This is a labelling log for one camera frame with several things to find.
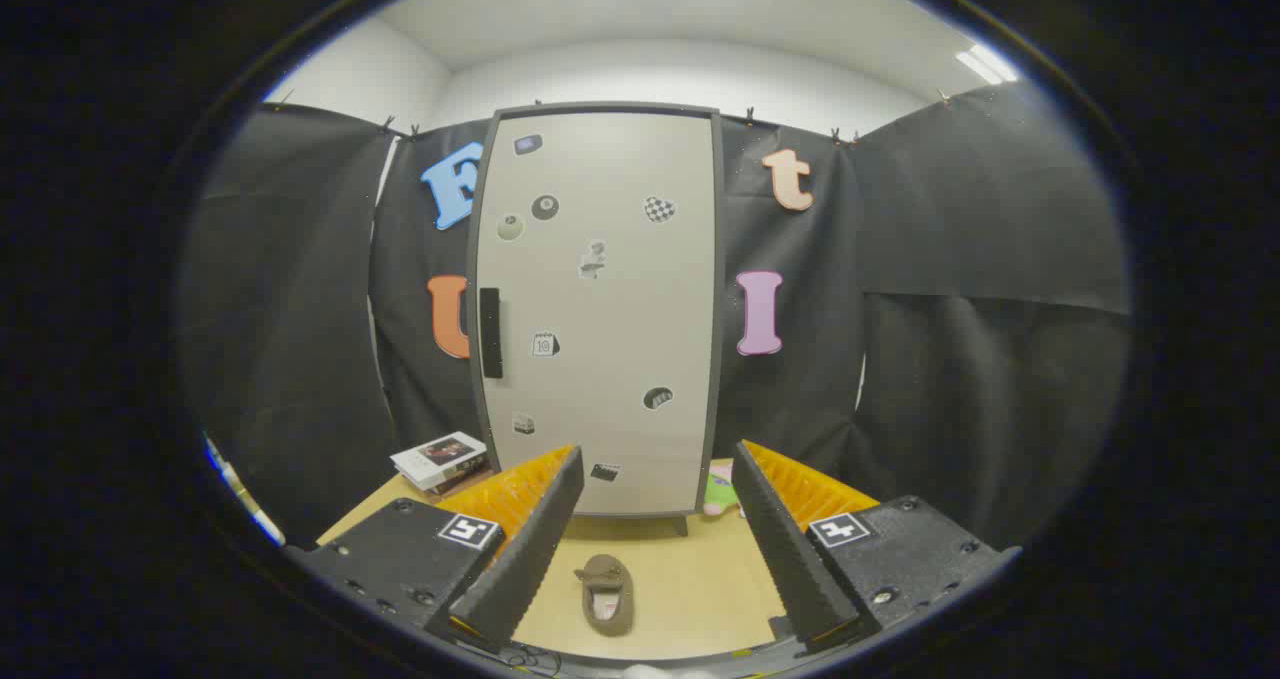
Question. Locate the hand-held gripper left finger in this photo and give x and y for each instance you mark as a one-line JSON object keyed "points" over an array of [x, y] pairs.
{"points": [[535, 549]]}

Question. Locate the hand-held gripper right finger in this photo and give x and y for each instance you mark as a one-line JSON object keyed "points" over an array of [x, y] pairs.
{"points": [[785, 549]]}

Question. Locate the grey shoe cabinet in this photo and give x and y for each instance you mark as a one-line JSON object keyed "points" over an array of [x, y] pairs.
{"points": [[719, 289]]}

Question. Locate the black backdrop cloth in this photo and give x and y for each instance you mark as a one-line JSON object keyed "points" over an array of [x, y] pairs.
{"points": [[950, 359]]}

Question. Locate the brown shoe with pink label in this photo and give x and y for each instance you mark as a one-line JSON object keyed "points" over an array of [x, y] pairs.
{"points": [[622, 611]]}

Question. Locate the green and pink plush toy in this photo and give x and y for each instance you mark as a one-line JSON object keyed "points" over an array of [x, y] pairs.
{"points": [[718, 491]]}

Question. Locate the small ceiling light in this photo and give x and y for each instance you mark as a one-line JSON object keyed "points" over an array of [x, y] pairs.
{"points": [[985, 64]]}

